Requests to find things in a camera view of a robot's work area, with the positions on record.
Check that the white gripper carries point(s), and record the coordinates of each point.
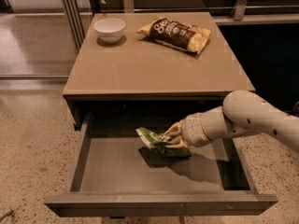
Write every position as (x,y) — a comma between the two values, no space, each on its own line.
(192,131)

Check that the green jalapeno chip bag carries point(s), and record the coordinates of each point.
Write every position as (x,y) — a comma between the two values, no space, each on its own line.
(155,142)

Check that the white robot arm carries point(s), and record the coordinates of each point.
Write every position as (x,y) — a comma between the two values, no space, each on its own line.
(241,113)

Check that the grey drawer cabinet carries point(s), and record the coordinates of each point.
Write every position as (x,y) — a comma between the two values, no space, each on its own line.
(136,68)

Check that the open grey top drawer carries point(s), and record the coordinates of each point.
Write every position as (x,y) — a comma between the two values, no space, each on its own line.
(113,174)

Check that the brown chip bag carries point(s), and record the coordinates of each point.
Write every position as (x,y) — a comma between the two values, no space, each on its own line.
(176,35)

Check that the white ceramic bowl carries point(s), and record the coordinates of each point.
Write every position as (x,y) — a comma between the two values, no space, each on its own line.
(109,30)

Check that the metal railing frame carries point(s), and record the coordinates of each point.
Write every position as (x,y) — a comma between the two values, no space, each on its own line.
(74,13)

